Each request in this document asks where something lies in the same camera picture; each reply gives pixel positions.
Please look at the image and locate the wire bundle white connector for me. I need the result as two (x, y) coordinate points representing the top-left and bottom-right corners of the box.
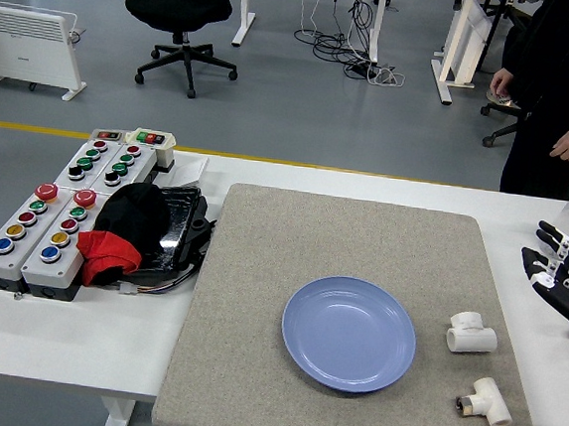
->
(117, 277), (180, 300)

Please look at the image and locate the white desk leg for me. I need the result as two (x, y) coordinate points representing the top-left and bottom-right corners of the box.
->
(364, 0), (388, 66)
(230, 0), (258, 49)

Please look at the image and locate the plain white tee pipe fitting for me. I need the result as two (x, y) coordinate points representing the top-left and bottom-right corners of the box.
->
(445, 310), (500, 358)

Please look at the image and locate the small grey switch box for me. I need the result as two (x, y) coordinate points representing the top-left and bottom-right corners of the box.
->
(88, 127), (126, 144)

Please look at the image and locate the four-button control box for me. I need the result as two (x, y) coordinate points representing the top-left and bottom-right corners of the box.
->
(85, 139), (158, 201)
(53, 135), (122, 195)

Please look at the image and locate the person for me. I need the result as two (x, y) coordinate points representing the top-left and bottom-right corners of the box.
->
(480, 0), (569, 202)

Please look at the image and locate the white panel heater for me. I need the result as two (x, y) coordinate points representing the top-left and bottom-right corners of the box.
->
(0, 4), (93, 104)

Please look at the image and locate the black office chair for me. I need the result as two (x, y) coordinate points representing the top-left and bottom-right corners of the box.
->
(116, 0), (245, 103)

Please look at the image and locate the person's right hand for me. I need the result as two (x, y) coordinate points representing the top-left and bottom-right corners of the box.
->
(487, 66), (516, 102)

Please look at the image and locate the grey-brown mat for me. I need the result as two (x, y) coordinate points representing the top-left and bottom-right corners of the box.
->
(149, 176), (568, 426)

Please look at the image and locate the red cloth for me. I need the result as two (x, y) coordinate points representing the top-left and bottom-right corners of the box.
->
(71, 228), (145, 292)

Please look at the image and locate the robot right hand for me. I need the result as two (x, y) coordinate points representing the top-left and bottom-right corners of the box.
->
(511, 218), (569, 356)

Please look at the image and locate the cream switch box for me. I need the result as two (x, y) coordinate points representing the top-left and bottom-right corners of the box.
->
(120, 125), (179, 173)

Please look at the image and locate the white paper sheet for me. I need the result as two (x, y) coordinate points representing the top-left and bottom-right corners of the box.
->
(169, 151), (211, 191)

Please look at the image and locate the blue round plate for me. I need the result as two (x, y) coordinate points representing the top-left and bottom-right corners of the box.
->
(275, 271), (423, 398)

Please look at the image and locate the black swivel chair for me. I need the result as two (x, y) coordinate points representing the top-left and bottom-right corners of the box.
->
(477, 100), (524, 151)

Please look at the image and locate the glossy black tray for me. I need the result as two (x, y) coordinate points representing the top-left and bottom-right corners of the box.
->
(128, 180), (220, 287)

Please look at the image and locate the black cloth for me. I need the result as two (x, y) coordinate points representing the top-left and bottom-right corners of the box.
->
(89, 179), (174, 263)

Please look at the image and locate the black floor cable tangle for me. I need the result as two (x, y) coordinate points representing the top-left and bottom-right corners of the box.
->
(290, 0), (387, 82)

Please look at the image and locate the white tee fitting metal thread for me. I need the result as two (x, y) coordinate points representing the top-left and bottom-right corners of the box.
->
(452, 373), (517, 426)

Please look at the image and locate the white plug with cord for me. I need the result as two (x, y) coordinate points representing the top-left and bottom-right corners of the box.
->
(372, 66), (407, 88)

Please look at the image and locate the white desk frame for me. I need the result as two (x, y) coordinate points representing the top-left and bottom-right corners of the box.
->
(427, 0), (513, 111)

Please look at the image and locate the yellow floor tape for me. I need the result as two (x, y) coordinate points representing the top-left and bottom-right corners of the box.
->
(0, 119), (504, 192)

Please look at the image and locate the white table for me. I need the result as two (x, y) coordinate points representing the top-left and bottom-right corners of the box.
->
(0, 133), (569, 426)

